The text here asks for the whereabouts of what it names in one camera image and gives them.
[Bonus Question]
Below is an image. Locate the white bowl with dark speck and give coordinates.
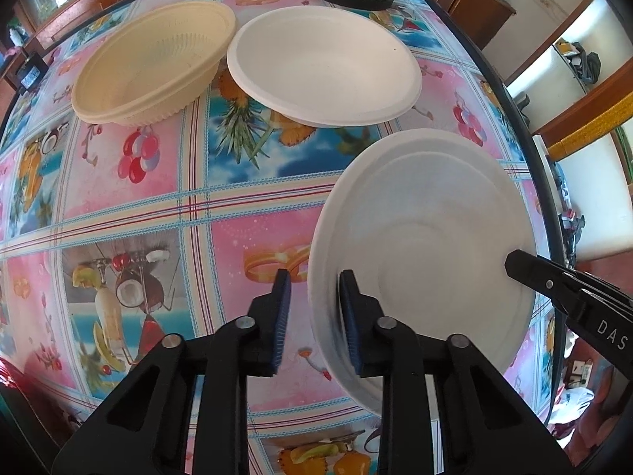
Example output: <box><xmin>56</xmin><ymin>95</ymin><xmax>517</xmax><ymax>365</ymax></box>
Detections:
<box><xmin>226</xmin><ymin>7</ymin><xmax>423</xmax><ymax>127</ymax></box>

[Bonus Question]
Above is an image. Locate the wall shelf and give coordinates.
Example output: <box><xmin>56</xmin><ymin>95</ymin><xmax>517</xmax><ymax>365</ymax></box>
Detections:
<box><xmin>551</xmin><ymin>37</ymin><xmax>601</xmax><ymax>92</ymax></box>

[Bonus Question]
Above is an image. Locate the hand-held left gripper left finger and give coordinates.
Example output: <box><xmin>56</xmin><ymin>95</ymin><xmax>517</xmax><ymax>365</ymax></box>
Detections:
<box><xmin>52</xmin><ymin>268</ymin><xmax>292</xmax><ymax>475</ymax></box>

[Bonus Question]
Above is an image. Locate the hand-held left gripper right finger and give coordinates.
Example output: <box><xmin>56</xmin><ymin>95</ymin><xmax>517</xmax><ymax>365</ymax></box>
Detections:
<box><xmin>337</xmin><ymin>270</ymin><xmax>567</xmax><ymax>475</ymax></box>

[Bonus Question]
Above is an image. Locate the large white bowl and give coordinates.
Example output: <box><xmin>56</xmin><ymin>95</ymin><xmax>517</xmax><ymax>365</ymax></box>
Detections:
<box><xmin>307</xmin><ymin>129</ymin><xmax>540</xmax><ymax>419</ymax></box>

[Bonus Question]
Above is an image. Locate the golden frame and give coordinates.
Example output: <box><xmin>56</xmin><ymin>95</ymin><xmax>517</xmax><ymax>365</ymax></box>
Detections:
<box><xmin>541</xmin><ymin>74</ymin><xmax>633</xmax><ymax>194</ymax></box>

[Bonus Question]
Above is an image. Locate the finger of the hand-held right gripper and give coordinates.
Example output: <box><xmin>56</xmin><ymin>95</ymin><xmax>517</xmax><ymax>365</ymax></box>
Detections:
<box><xmin>505</xmin><ymin>250</ymin><xmax>633</xmax><ymax>315</ymax></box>

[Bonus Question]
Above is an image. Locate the wooden sideboard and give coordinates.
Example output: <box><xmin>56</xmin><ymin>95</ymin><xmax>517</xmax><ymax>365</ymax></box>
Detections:
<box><xmin>396</xmin><ymin>0</ymin><xmax>517</xmax><ymax>50</ymax></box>

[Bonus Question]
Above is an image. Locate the printed fruit tablecloth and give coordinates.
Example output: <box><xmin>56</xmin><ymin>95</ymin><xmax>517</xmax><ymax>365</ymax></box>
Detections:
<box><xmin>0</xmin><ymin>0</ymin><xmax>559</xmax><ymax>475</ymax></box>

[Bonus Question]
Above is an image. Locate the beige ribbed bowl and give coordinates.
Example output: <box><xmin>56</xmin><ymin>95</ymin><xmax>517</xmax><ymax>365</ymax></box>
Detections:
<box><xmin>72</xmin><ymin>1</ymin><xmax>237</xmax><ymax>127</ymax></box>

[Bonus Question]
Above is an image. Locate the small black device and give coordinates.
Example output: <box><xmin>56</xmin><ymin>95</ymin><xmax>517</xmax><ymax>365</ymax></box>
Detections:
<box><xmin>20</xmin><ymin>57</ymin><xmax>47</xmax><ymax>91</ymax></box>

